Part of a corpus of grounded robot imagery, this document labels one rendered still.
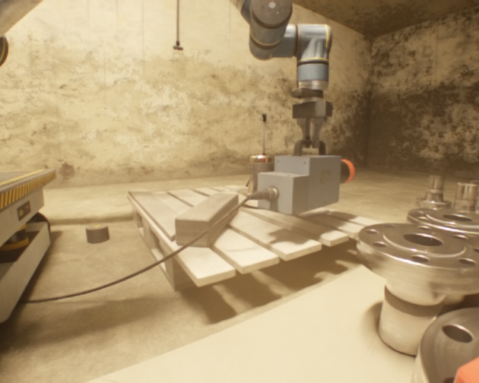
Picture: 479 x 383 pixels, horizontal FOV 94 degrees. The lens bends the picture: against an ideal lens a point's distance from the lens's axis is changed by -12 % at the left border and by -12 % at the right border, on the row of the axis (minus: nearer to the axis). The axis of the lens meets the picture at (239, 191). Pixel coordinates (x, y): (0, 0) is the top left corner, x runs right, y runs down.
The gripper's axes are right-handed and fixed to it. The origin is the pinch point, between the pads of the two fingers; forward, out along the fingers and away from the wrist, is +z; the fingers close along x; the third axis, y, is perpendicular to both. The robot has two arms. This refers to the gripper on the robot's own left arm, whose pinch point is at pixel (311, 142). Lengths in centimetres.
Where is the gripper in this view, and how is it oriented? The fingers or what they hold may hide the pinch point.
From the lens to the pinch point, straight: 90.5
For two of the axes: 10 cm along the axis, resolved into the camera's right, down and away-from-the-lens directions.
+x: -6.6, -1.3, 7.4
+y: 7.5, -1.1, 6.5
